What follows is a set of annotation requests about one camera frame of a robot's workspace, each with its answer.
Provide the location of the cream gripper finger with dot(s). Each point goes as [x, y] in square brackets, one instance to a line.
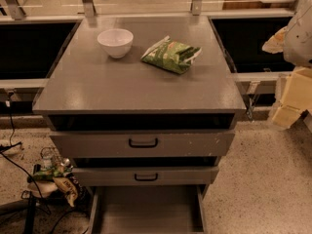
[295, 99]
[275, 44]

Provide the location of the green jalapeno chip bag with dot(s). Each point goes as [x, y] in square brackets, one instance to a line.
[171, 55]

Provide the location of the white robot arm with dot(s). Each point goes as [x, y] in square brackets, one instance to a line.
[294, 41]

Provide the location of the grey top drawer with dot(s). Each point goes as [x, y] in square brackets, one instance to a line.
[142, 145]

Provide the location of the grey drawer cabinet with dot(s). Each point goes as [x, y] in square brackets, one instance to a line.
[89, 91]

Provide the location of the grey middle drawer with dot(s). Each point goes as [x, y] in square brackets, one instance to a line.
[136, 176]

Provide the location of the grey open bottom drawer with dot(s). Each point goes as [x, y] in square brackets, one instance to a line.
[162, 209]

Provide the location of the green snack bag on floor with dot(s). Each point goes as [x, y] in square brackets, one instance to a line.
[50, 174]

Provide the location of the white ceramic bowl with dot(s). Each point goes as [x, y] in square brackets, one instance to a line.
[116, 42]

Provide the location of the clear plastic bottle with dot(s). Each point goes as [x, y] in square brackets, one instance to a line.
[47, 156]

